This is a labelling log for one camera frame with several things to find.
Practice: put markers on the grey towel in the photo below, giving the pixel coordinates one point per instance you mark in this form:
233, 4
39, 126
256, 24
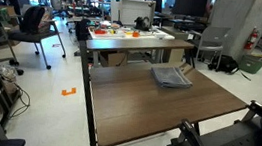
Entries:
170, 77

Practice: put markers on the cardboard box under table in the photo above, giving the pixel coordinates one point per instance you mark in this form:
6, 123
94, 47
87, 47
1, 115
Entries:
113, 59

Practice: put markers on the black bag on floor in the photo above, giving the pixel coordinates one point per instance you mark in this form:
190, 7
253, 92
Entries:
224, 63

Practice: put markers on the green plastic bin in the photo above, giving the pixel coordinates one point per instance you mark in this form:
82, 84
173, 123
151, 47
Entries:
250, 64

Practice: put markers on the grey office chair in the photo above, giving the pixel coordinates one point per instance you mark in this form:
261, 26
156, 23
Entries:
211, 39

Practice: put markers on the white board panel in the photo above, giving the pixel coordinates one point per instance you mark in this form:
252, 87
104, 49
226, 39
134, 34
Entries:
127, 11

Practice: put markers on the grey chair with backpack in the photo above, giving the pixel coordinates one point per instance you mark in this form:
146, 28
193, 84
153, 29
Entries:
34, 28

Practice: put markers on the white table with items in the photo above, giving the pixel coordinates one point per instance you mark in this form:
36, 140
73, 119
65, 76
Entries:
110, 30

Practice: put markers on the red fire extinguisher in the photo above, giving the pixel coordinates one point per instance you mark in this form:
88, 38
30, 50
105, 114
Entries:
252, 39

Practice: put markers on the orange floor tape marker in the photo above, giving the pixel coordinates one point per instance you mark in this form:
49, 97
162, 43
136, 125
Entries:
68, 92

